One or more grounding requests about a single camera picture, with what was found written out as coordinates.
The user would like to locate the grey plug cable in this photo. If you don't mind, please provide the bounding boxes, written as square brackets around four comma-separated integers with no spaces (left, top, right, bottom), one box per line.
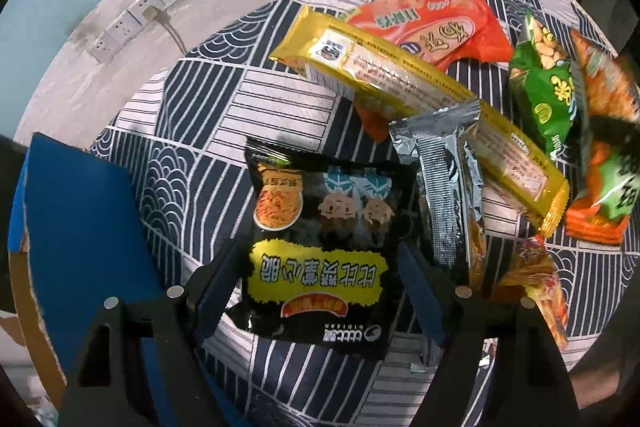
[144,8,190,56]

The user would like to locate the long yellow biscuit packet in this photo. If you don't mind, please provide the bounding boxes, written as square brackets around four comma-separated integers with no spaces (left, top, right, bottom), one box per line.
[269,4,571,238]

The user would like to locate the orange and green snack packet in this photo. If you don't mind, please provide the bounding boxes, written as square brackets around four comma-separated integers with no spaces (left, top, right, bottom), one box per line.
[565,29,640,245]

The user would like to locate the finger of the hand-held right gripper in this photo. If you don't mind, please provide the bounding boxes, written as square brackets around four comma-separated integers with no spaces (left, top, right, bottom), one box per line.
[587,114,640,144]

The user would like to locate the red-orange snack packet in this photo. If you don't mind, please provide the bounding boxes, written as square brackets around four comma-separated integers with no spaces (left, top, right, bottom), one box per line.
[345,0,516,142]

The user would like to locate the silver and orange snack packet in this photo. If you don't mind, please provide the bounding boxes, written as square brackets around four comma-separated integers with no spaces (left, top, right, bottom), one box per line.
[389,99,571,373]

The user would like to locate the green pea snack packet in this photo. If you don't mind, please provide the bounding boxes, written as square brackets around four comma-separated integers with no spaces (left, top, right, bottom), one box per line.
[509,12,588,160]

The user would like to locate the black snack packet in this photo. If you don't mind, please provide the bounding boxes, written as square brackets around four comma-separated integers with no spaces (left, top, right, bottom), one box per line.
[244,138,418,360]

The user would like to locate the navy patterned tablecloth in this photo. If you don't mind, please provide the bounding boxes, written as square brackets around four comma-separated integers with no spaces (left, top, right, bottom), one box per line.
[87,0,640,427]

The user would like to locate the blue cardboard box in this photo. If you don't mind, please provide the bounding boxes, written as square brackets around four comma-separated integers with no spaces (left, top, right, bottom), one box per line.
[10,132,251,427]

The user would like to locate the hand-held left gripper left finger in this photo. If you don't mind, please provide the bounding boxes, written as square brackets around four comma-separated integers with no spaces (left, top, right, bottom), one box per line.
[59,237,251,427]

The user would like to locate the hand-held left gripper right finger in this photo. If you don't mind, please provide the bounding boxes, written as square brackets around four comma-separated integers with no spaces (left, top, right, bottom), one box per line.
[397,242,583,427]

